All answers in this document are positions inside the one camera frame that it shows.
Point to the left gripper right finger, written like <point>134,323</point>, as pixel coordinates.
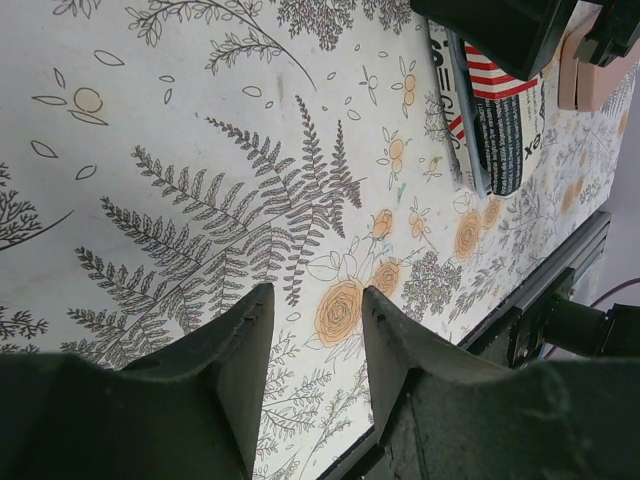
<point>443,413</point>

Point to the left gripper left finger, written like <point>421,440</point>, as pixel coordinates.
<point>190,410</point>

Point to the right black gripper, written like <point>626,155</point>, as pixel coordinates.
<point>521,36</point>

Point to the flag pattern glasses case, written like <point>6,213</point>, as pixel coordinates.
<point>510,114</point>

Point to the pink glasses case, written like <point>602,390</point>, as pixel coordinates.
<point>583,86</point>

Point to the blue cleaning cloth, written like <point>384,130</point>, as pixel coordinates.
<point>474,176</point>

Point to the floral table mat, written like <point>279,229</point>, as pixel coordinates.
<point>160,158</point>

